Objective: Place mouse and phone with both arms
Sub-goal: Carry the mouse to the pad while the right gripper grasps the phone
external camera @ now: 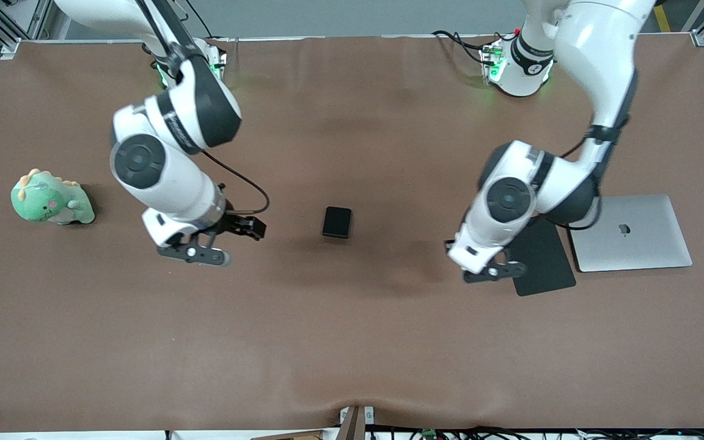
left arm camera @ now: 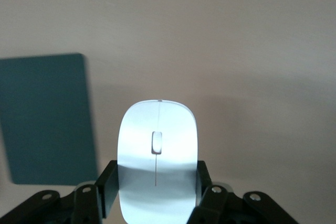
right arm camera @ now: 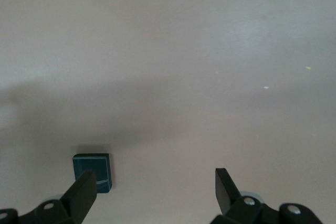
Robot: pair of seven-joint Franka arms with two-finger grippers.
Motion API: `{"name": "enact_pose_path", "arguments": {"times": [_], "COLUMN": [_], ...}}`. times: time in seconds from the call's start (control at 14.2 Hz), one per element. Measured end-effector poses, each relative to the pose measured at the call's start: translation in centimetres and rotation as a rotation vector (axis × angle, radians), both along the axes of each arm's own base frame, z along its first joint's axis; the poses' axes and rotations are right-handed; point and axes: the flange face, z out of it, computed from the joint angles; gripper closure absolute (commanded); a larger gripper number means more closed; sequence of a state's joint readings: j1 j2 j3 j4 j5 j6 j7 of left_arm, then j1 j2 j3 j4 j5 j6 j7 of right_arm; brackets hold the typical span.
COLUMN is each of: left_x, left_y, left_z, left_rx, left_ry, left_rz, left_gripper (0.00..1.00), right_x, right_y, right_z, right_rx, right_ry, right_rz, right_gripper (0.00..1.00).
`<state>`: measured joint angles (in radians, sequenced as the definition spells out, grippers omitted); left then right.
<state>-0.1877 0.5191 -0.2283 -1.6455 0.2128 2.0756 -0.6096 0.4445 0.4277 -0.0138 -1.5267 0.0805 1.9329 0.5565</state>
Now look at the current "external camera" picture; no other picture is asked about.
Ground black mouse pad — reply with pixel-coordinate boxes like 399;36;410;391
504;218;577;297

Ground black phone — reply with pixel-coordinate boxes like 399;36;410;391
321;206;353;239

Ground green dinosaur plush toy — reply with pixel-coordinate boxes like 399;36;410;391
10;169;95;226

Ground brown table cover mat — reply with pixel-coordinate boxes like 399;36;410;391
0;34;704;433

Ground silver laptop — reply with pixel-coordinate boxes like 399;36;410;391
568;194;694;273

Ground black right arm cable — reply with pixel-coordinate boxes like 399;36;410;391
200;148;271;216

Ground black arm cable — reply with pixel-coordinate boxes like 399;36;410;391
551;125;631;232
200;148;271;216

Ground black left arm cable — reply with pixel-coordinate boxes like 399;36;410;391
551;125;631;232

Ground black cables at arm base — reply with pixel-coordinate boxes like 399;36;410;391
431;29;499;67

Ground front camera mount bracket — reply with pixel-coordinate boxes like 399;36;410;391
338;406;375;440

